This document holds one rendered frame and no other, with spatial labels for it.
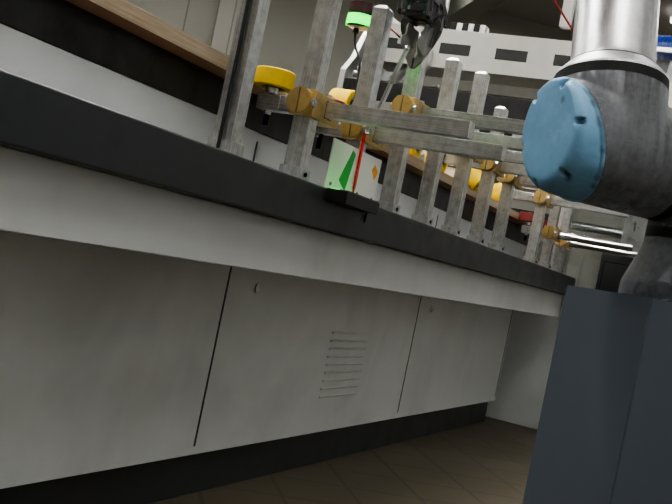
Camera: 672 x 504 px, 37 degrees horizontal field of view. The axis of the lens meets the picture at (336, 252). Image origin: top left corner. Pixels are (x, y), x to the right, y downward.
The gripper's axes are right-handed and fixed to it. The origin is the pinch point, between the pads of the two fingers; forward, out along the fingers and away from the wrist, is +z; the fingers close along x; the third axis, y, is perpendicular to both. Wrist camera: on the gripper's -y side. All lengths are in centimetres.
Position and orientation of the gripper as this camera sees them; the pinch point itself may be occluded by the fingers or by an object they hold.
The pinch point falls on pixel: (414, 63)
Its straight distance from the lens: 216.1
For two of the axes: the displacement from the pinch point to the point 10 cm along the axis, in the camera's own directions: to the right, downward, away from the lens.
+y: -4.0, -0.9, -9.1
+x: 9.0, 1.8, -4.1
